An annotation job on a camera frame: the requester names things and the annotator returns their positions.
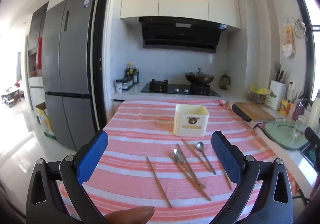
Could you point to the dark glass pitcher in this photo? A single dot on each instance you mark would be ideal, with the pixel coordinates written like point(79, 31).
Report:
point(224, 82)

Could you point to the glass wok lid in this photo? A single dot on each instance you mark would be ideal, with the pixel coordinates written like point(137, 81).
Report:
point(199, 74)

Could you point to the pink striped tablecloth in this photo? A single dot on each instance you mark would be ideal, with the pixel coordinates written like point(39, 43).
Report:
point(140, 144)

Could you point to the grey refrigerator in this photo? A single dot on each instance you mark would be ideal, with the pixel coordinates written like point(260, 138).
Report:
point(70, 64)

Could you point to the dark wok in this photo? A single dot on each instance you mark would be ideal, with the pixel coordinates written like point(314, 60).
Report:
point(200, 80)

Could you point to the metal spoon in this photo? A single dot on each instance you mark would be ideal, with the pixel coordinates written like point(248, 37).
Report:
point(176, 154)
point(200, 146)

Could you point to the person's left hand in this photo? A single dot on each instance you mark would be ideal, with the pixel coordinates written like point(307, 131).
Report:
point(130, 215)

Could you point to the drinking glass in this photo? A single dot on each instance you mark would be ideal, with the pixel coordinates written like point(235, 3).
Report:
point(298, 129)

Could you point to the cardboard box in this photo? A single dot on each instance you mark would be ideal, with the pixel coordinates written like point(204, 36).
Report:
point(45, 121)

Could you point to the green tray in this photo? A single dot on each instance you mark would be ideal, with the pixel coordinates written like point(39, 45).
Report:
point(280, 134)

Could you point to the black range hood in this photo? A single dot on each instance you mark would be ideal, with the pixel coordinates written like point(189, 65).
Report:
point(180, 34)

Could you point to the white bottle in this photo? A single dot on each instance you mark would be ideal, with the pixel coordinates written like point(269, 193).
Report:
point(314, 111)

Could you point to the person's right forearm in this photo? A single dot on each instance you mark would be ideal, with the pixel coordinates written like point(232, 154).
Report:
point(316, 186)

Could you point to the white knife block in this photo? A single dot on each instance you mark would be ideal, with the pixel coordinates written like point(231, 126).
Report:
point(277, 96)

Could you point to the black gas stove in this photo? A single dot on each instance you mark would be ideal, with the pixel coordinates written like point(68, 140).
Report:
point(175, 88)

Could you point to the black mat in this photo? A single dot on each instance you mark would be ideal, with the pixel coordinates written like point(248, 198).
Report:
point(241, 114)

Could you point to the wall hanging calendar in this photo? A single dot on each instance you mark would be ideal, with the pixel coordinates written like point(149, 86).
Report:
point(289, 39)

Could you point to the white ribbed utensil box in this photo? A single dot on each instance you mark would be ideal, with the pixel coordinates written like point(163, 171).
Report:
point(182, 120)

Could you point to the wooden cutting board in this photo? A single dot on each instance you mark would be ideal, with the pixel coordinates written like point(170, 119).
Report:
point(257, 111)

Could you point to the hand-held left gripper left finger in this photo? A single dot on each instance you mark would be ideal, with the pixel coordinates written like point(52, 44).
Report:
point(92, 156)

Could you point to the yellow cap oil bottle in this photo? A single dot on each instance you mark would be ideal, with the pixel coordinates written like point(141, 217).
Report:
point(129, 71)

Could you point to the white label spice jar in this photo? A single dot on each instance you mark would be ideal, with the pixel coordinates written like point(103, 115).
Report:
point(119, 86)

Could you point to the yellow plastic bag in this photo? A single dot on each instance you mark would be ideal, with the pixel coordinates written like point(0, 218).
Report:
point(257, 89)

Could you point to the yellow packet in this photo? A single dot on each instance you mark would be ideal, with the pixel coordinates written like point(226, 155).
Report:
point(285, 107)

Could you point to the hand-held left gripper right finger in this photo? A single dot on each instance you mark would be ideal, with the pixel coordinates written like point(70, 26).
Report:
point(226, 159)

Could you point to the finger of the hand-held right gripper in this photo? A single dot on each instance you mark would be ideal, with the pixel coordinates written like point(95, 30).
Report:
point(303, 152)
point(313, 135)

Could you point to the red cloth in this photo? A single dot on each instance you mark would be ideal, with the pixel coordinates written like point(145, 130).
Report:
point(38, 54)

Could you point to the dark wooden coffee table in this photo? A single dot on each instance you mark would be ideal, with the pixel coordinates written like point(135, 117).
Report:
point(11, 96)

